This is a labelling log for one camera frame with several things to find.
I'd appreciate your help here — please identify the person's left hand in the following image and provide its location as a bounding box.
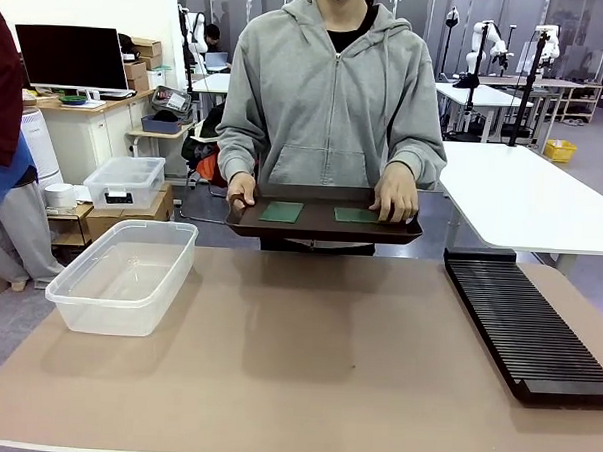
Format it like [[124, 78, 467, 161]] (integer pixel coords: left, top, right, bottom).
[[367, 163, 422, 226]]

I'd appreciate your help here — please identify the wooden shelf bench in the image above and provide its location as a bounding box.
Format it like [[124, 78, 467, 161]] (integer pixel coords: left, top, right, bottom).
[[478, 75, 603, 126]]

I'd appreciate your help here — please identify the small white cylinder device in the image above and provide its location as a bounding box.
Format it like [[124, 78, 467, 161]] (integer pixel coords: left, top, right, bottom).
[[42, 182, 79, 211]]

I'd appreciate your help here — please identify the person's left forearm grey sleeve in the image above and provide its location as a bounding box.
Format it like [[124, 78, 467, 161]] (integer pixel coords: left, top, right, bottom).
[[382, 134, 450, 192]]

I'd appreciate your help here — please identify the orange bag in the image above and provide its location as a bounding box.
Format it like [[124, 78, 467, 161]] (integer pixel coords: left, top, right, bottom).
[[195, 150, 232, 185]]

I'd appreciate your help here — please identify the clear lidded storage box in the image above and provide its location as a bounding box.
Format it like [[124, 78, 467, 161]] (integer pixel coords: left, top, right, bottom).
[[81, 153, 167, 214]]

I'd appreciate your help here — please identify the black pole stand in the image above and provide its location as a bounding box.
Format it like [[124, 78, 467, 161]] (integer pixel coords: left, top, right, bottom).
[[506, 27, 552, 149]]

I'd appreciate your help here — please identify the green printed circuit board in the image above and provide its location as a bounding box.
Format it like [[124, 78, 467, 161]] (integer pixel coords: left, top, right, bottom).
[[333, 205, 383, 225], [258, 199, 306, 225]]

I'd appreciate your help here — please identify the white air purifier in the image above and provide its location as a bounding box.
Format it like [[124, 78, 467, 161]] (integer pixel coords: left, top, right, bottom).
[[16, 106, 67, 187]]

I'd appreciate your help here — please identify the yellow plastic basket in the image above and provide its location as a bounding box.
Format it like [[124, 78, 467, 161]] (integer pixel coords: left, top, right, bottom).
[[542, 138, 579, 165]]

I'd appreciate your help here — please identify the small wooden side table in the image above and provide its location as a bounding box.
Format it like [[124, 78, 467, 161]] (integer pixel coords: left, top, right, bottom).
[[124, 119, 197, 182]]

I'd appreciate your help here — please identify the seated black-haired person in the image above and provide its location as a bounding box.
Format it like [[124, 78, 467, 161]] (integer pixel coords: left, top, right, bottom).
[[202, 23, 225, 54]]

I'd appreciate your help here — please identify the black light stand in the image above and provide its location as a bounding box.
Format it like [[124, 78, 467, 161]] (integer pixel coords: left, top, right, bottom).
[[439, 5, 463, 80]]

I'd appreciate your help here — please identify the grey tilted basket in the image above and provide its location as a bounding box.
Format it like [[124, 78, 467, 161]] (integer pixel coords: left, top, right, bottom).
[[150, 84, 193, 120]]

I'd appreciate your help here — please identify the large white table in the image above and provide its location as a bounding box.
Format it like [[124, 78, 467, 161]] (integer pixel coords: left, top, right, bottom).
[[432, 140, 603, 280]]

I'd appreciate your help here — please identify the black slotted PCB rack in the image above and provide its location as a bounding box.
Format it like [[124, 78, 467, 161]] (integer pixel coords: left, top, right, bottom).
[[436, 246, 603, 411]]

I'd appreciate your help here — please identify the person's right hand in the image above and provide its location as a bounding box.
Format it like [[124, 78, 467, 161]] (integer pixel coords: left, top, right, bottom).
[[225, 171, 260, 209]]

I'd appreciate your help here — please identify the person in grey hoodie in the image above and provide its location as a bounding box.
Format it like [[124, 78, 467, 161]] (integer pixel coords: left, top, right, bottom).
[[210, 0, 455, 259]]

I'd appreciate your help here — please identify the black computer monitor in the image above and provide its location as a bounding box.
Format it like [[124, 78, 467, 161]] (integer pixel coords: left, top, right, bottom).
[[11, 22, 135, 102]]

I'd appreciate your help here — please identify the clear plastic bin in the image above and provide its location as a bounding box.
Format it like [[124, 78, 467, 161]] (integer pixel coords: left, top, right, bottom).
[[43, 215, 201, 340]]

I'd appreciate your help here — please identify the black floor cable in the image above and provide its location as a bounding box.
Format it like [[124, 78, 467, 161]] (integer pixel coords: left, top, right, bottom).
[[178, 199, 234, 225]]

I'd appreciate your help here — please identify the grey laptop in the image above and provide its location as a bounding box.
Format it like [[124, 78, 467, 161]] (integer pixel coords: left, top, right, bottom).
[[203, 51, 231, 75]]

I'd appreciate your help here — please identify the blue plastic bin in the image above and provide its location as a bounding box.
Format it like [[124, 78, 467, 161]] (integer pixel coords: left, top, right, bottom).
[[140, 113, 183, 135]]

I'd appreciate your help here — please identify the white cabinet with wooden top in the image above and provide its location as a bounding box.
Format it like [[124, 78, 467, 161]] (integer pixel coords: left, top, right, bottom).
[[20, 81, 157, 189]]

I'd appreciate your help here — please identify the white background table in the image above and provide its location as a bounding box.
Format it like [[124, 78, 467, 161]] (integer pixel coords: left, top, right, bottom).
[[189, 70, 233, 125], [432, 81, 533, 146]]

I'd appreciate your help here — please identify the small black-framed side table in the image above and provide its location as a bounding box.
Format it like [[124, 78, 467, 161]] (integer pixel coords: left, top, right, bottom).
[[44, 199, 96, 252]]

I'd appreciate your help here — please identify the person's right forearm grey sleeve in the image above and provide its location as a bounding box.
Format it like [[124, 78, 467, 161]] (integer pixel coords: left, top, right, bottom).
[[215, 126, 267, 185]]

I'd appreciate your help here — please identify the dark brown serving tray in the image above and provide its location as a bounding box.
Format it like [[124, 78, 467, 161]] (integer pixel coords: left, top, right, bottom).
[[224, 181, 427, 247]]

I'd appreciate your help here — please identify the large brown cardboard box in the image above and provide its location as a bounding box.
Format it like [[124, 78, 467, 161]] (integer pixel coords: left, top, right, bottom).
[[83, 179, 177, 246]]

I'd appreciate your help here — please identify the person in maroon top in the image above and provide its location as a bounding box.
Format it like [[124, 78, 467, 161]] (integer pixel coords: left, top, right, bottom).
[[0, 2, 76, 291]]

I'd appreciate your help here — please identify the black bag on chair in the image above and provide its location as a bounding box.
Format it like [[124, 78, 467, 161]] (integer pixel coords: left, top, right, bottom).
[[179, 103, 226, 183]]

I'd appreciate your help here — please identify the black tripod stand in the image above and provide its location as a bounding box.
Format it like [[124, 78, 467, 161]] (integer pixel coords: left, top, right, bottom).
[[457, 20, 494, 141]]

